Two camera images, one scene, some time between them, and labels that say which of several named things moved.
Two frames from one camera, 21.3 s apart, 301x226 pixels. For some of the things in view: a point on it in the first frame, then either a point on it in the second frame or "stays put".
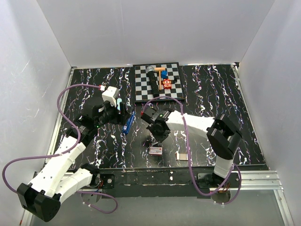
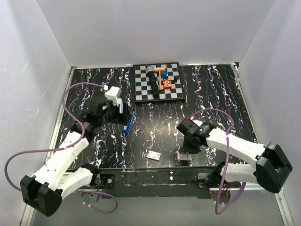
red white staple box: x=155 y=150 -> x=154 y=155
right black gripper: x=159 y=138 -> x=186 y=148
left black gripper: x=122 y=118 stays put
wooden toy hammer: x=159 y=69 stays put
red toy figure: x=167 y=84 stays put
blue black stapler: x=126 y=127 stays put
